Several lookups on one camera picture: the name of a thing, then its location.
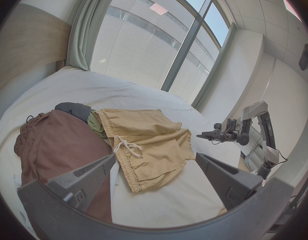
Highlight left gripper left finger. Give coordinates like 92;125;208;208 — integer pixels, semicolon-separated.
47;154;116;211

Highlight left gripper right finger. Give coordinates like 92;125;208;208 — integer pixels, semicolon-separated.
195;152;263;211

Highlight tan shorts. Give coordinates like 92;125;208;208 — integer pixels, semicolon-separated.
95;108;196;193

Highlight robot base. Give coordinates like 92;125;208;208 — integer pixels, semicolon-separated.
240;124;268;176

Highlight bed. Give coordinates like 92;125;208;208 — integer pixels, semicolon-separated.
0;3;242;232

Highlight brown shorts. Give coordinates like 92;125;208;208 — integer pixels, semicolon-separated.
13;110;113;224

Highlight green garment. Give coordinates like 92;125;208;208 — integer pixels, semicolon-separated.
87;110;107;140

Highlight dark grey garment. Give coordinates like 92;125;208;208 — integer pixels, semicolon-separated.
54;102;92;125

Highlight window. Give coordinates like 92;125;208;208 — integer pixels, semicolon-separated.
90;0;237;110

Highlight pale green curtain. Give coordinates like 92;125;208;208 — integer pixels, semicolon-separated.
68;0;123;71

